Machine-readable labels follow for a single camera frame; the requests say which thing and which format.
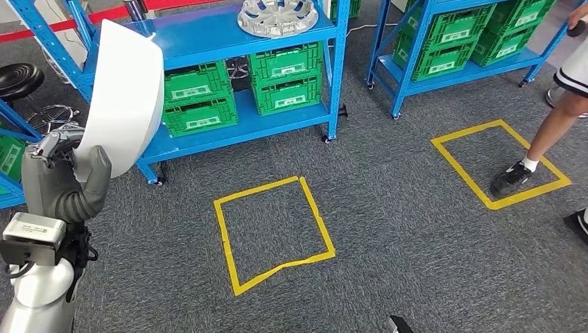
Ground yellow floor tape square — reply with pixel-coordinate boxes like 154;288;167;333
213;176;336;298
430;119;572;212

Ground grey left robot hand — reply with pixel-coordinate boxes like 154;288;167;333
20;123;112;225

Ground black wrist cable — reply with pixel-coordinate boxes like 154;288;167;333
62;223;100;305

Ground white curved plastic panel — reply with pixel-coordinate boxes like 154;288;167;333
73;19;165;184

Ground person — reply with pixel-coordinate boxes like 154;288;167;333
489;0;588;199
564;207;588;244

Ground black robot body piece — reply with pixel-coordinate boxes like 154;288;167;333
386;316;415;333

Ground silver wheel hubcap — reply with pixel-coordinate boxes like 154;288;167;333
236;0;319;39

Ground black round stool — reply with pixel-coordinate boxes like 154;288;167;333
0;63;80;135

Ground red barrier belt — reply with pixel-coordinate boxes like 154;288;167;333
0;0;221;44

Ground dark barrier post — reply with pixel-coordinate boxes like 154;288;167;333
123;0;148;22

